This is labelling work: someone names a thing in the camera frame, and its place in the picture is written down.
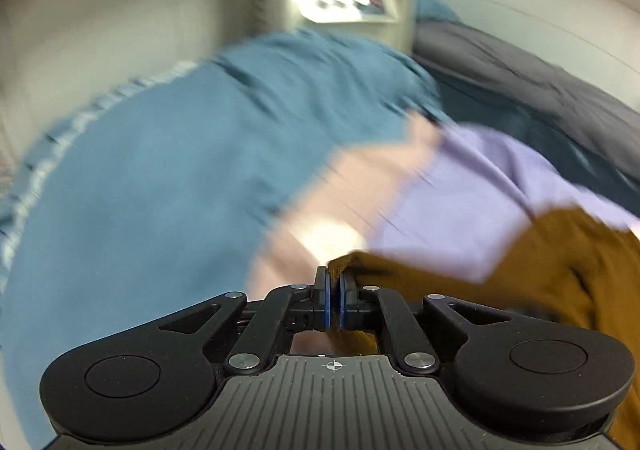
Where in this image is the brown corduroy garment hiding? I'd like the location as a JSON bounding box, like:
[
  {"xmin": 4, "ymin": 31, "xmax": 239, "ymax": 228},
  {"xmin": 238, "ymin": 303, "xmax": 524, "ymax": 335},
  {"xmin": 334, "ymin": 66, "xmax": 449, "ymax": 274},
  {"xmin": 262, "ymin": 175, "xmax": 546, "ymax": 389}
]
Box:
[{"xmin": 327, "ymin": 207, "xmax": 640, "ymax": 450}]

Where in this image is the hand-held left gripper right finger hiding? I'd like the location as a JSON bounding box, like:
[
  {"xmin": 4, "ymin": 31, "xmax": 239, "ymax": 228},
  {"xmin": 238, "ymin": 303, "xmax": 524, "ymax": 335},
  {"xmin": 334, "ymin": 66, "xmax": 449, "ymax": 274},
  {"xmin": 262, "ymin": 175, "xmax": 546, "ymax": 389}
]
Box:
[{"xmin": 338, "ymin": 272, "xmax": 512, "ymax": 376}]

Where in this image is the dark teal quilt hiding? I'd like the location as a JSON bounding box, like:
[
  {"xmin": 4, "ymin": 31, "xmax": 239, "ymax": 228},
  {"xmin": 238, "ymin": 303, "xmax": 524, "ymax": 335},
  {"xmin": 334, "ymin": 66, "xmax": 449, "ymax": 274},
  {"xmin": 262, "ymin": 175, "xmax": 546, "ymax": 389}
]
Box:
[{"xmin": 437, "ymin": 78, "xmax": 640, "ymax": 221}]

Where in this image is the lavender and pink cloth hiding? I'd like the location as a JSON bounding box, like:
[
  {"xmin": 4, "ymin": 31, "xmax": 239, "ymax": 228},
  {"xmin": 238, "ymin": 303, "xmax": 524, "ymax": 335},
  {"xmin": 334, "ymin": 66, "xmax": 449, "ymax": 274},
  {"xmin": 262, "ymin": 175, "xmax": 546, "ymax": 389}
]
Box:
[{"xmin": 247, "ymin": 111, "xmax": 640, "ymax": 356}]

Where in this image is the dark grey blanket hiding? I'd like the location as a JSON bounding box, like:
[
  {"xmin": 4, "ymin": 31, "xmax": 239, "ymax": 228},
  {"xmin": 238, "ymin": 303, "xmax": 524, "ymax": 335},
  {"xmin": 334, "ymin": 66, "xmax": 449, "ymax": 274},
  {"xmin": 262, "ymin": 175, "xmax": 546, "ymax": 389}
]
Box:
[{"xmin": 412, "ymin": 19, "xmax": 640, "ymax": 151}]

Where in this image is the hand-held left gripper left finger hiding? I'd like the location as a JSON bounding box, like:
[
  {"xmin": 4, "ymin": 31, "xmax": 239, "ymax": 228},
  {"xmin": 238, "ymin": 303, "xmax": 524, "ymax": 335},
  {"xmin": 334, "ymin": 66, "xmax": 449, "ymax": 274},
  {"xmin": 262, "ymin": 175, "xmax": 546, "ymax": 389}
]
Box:
[{"xmin": 159, "ymin": 266, "xmax": 331, "ymax": 376}]

